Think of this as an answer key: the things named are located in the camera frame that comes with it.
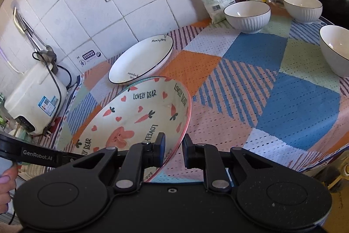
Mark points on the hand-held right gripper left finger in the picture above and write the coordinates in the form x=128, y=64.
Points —
x=160, y=147

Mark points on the hanging metal utensils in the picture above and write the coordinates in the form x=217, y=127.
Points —
x=27, y=28

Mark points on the white ribbed bowl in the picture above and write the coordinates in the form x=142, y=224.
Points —
x=303, y=10
x=246, y=17
x=336, y=50

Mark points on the pink rim carrot print plate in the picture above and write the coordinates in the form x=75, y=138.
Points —
x=122, y=115

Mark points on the person's left hand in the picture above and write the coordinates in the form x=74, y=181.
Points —
x=6, y=181

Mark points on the colourful patchwork tablecloth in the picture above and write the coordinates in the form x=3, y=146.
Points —
x=245, y=85

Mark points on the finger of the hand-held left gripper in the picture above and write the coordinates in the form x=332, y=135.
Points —
x=68, y=157

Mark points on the white plate with black rim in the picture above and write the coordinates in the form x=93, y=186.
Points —
x=141, y=59

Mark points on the white rice cooker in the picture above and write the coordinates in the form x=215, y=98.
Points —
x=32, y=96

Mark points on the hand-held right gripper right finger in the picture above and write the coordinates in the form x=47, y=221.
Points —
x=187, y=147

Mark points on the small wall sticker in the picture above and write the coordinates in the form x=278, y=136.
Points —
x=88, y=57

